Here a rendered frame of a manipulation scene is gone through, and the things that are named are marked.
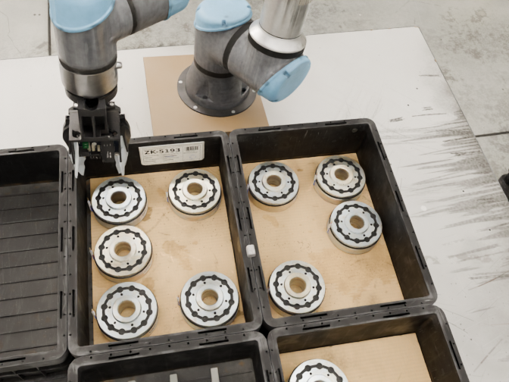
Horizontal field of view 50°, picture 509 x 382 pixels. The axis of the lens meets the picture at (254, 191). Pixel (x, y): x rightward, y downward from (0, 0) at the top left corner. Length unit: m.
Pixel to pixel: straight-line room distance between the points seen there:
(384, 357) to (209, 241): 0.38
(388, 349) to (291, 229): 0.28
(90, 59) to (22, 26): 2.04
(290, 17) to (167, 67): 0.43
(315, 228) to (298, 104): 0.45
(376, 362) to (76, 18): 0.72
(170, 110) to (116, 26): 0.57
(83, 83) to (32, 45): 1.91
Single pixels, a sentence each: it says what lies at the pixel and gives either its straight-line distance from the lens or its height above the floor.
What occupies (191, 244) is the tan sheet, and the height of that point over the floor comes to 0.83.
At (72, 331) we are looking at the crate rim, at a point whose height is 0.93.
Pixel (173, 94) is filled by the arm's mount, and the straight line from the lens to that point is 1.30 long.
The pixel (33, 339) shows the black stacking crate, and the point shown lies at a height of 0.83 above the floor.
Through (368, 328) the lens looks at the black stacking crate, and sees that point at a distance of 0.95.
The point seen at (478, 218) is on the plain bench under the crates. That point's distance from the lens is 1.38.
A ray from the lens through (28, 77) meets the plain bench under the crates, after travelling 1.53.
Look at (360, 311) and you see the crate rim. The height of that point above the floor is 0.93.
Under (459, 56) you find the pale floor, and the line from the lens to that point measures 2.83.
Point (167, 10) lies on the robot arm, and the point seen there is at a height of 1.27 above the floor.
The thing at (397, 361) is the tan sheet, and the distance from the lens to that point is 1.02.
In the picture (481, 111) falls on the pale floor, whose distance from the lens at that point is 2.64.
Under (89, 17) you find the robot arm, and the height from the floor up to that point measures 1.32.
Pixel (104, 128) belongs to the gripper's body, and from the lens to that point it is 0.82.
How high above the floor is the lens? 1.77
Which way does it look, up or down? 58 degrees down
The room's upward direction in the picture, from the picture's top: 9 degrees clockwise
